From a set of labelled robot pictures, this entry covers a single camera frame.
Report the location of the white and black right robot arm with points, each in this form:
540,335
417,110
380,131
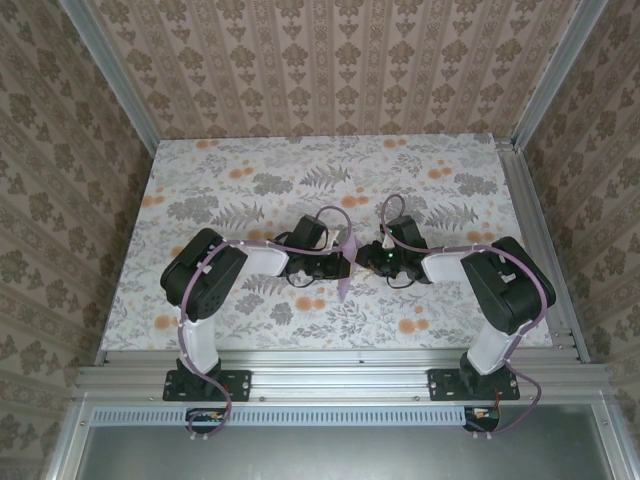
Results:
445,267

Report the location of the grey sheet metal panel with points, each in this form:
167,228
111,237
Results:
325,455

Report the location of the lilac square paper sheet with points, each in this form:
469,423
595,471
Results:
344,290

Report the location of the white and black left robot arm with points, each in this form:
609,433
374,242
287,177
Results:
265,260

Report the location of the aluminium corner post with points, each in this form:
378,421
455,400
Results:
560,75
112,80

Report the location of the aluminium table edge rail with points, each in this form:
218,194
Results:
325,380

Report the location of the aluminium side rail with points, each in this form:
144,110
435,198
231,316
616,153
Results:
540,250

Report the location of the black controller board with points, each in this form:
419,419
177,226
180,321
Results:
482,415
205,415

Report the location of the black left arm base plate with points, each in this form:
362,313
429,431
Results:
240,382

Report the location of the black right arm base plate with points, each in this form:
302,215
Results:
442,385

